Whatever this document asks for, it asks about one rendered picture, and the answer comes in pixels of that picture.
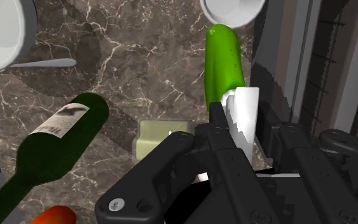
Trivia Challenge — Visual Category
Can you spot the pale green soap bar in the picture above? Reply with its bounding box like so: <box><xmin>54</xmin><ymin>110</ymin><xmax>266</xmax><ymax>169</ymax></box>
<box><xmin>134</xmin><ymin>119</ymin><xmax>195</xmax><ymax>162</ymax></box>

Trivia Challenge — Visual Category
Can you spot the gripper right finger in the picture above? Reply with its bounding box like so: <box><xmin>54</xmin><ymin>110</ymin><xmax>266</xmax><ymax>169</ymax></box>
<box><xmin>256</xmin><ymin>99</ymin><xmax>358</xmax><ymax>224</ymax></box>

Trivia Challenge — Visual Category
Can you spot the white cup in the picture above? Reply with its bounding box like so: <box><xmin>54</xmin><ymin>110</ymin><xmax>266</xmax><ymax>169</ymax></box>
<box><xmin>221</xmin><ymin>87</ymin><xmax>260</xmax><ymax>166</ymax></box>

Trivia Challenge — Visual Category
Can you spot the dark green wine bottle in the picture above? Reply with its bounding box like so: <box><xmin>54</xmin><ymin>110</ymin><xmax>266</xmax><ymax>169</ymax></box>
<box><xmin>0</xmin><ymin>92</ymin><xmax>110</xmax><ymax>224</ymax></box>

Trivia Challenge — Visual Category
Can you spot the small white bowl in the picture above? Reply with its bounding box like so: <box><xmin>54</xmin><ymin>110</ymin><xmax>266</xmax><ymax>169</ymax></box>
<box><xmin>199</xmin><ymin>0</ymin><xmax>266</xmax><ymax>30</ymax></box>

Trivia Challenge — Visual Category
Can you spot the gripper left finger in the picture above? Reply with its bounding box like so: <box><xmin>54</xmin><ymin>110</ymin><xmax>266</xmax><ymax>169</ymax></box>
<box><xmin>94</xmin><ymin>101</ymin><xmax>279</xmax><ymax>224</ymax></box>

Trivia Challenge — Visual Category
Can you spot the red orange fruit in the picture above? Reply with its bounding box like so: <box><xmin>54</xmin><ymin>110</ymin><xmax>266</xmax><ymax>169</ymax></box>
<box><xmin>29</xmin><ymin>205</ymin><xmax>78</xmax><ymax>224</ymax></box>

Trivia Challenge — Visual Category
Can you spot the green cucumber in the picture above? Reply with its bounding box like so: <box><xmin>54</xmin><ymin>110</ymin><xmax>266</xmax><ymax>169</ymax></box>
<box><xmin>204</xmin><ymin>24</ymin><xmax>246</xmax><ymax>113</ymax></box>

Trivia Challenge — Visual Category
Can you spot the large white bowl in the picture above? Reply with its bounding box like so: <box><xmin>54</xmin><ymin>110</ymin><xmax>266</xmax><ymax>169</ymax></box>
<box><xmin>0</xmin><ymin>0</ymin><xmax>39</xmax><ymax>74</ymax></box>

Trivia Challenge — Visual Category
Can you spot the grey brown cabinet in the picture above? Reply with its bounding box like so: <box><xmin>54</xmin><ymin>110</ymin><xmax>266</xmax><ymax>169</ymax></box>
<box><xmin>250</xmin><ymin>0</ymin><xmax>358</xmax><ymax>146</ymax></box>

